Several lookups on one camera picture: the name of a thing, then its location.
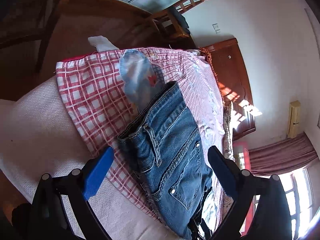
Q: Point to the orange fringed blanket edge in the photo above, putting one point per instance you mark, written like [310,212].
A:
[208,58]

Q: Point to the brown wooden chair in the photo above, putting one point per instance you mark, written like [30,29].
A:
[171,20]

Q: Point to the white wall socket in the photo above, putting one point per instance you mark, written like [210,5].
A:
[216,28]

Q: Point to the blue denim jeans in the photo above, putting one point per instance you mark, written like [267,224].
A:
[164,150]

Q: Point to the pink plaid cartoon bed sheet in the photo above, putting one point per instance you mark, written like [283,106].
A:
[103,92]

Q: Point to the floral cream quilt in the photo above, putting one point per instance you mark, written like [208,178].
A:
[227,149]

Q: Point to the wall air conditioner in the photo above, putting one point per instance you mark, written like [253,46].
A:
[294,119]

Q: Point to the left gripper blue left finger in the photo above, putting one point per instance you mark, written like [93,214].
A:
[94,172]

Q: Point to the window with frame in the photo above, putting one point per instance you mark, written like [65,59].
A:
[298,192]

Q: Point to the brown wooden headboard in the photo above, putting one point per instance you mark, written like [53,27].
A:
[234,83]

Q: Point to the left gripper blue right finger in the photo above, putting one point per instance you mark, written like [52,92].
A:
[226,171]

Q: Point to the mauve window curtain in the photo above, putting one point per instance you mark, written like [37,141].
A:
[283,156]

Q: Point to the dark clothes on chair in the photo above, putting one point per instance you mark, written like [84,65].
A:
[179,18]

